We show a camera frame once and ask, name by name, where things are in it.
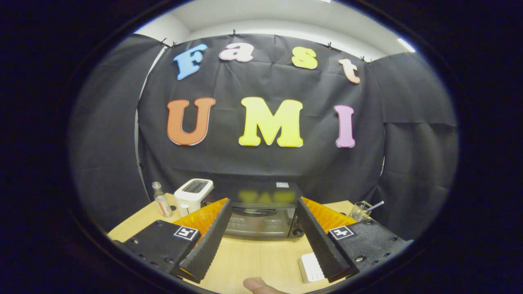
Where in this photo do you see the white toaster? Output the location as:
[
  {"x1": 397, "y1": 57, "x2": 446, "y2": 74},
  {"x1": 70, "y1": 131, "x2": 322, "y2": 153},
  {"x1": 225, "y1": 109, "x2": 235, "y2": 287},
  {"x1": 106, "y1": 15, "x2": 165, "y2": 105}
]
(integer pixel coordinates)
[{"x1": 174, "y1": 178, "x2": 214, "y2": 218}]

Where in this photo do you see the wire mesh utensil holder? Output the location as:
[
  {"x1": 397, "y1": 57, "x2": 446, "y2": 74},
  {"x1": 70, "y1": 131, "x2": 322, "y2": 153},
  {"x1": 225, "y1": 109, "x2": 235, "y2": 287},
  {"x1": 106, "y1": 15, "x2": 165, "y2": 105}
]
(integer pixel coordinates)
[{"x1": 349, "y1": 201, "x2": 373, "y2": 222}]

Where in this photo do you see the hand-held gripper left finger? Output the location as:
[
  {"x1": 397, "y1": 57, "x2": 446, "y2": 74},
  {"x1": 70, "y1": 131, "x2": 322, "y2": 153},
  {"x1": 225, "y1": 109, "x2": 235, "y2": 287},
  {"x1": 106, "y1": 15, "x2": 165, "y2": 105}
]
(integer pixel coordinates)
[{"x1": 114, "y1": 198, "x2": 232, "y2": 284}]

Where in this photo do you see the white rectangular dish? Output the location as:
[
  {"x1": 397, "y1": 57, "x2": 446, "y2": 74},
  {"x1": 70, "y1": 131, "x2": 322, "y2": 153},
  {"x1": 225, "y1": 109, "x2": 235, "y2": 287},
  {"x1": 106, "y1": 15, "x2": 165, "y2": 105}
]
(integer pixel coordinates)
[{"x1": 298, "y1": 252, "x2": 325, "y2": 283}]

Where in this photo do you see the black toaster oven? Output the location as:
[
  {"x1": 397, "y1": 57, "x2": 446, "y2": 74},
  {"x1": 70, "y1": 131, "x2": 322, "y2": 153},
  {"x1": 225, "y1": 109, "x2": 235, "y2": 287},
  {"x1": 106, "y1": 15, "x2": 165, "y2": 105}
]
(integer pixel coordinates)
[{"x1": 203, "y1": 180, "x2": 305, "y2": 240}]

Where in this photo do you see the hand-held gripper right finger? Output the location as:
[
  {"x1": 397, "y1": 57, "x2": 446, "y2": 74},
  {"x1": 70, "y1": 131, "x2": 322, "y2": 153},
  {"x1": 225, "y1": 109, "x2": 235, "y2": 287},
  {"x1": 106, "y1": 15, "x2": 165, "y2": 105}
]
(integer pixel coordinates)
[{"x1": 296, "y1": 197, "x2": 413, "y2": 283}]

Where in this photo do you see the small glass bottle orange label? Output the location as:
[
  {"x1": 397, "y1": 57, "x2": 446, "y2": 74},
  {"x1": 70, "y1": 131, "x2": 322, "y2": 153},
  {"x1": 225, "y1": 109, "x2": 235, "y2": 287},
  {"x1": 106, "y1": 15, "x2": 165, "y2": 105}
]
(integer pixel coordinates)
[{"x1": 152, "y1": 182, "x2": 173, "y2": 218}]

